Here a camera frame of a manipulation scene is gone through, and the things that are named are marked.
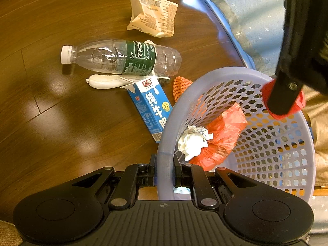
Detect white tissue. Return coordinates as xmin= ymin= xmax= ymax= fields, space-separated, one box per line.
xmin=177 ymin=125 xmax=213 ymax=162

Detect red wrapper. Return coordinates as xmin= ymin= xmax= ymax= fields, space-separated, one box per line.
xmin=261 ymin=79 xmax=306 ymax=120

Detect red plastic bag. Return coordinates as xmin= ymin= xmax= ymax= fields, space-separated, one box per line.
xmin=188 ymin=102 xmax=248 ymax=171

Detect blue white milk carton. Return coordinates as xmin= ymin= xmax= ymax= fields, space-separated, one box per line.
xmin=120 ymin=75 xmax=172 ymax=143

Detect orange foam fruit net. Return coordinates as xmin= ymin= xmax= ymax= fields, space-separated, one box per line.
xmin=172 ymin=76 xmax=193 ymax=102

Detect lavender plastic mesh wastebasket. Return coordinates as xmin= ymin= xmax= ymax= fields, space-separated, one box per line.
xmin=157 ymin=67 xmax=316 ymax=202

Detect clear plastic water bottle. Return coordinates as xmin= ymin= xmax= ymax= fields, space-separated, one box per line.
xmin=61 ymin=39 xmax=182 ymax=77

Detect beige snack wrapper bag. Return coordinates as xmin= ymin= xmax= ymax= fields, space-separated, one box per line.
xmin=127 ymin=0 xmax=179 ymax=38

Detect wooden chair with tan cover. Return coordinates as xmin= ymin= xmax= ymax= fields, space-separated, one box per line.
xmin=303 ymin=86 xmax=328 ymax=186

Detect light blue star curtain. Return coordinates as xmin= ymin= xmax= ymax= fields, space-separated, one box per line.
xmin=210 ymin=0 xmax=285 ymax=76

